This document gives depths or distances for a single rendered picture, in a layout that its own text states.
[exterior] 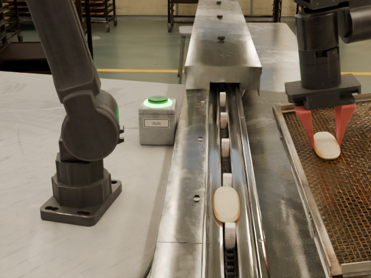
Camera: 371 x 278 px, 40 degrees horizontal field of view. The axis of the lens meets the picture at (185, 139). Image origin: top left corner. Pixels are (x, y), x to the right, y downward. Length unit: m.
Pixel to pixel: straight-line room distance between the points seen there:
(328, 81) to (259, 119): 0.42
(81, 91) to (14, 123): 0.49
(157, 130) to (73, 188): 0.29
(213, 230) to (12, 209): 0.31
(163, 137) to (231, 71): 0.29
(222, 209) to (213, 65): 0.56
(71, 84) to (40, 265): 0.24
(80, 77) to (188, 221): 0.24
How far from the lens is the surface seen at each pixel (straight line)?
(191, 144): 0.89
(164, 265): 0.59
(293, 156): 0.79
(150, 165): 0.91
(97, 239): 0.71
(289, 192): 0.84
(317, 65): 0.74
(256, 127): 1.10
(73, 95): 0.68
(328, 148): 0.79
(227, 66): 1.19
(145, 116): 0.98
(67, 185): 0.76
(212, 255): 0.62
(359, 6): 0.76
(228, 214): 0.69
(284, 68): 1.62
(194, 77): 1.20
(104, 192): 0.77
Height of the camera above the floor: 1.21
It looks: 22 degrees down
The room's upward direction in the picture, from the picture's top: straight up
